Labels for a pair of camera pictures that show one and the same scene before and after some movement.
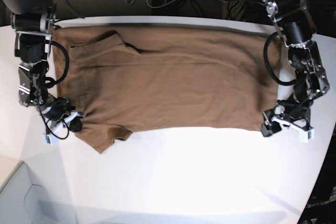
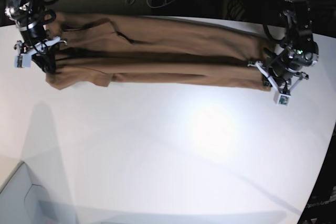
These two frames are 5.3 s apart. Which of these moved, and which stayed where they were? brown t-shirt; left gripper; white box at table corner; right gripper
Moved: left gripper; right gripper; brown t-shirt
Stayed: white box at table corner
